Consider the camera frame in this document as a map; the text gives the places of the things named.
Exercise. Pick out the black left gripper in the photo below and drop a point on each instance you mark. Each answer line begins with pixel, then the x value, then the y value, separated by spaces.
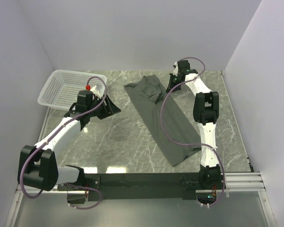
pixel 109 109

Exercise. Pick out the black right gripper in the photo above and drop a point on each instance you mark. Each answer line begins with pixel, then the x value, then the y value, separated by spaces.
pixel 171 86

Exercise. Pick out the dark grey t shirt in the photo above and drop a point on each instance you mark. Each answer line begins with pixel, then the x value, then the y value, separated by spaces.
pixel 169 127

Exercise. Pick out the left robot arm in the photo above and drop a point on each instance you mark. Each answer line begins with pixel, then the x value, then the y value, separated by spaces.
pixel 38 167

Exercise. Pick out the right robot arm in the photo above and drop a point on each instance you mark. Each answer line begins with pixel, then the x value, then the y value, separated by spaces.
pixel 205 114

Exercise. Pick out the white plastic basket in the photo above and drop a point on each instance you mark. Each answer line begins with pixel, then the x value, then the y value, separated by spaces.
pixel 62 87

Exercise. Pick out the black base beam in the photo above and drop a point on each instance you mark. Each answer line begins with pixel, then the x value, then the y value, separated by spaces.
pixel 145 185

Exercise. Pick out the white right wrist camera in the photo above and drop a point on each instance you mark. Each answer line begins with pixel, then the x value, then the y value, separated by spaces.
pixel 176 69

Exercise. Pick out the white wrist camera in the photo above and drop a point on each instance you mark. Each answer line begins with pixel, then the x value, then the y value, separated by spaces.
pixel 96 90
pixel 176 69

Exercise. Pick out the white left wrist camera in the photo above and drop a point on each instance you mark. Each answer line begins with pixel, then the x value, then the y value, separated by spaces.
pixel 96 90

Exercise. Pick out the aluminium rail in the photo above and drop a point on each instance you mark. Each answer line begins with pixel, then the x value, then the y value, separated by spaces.
pixel 234 182

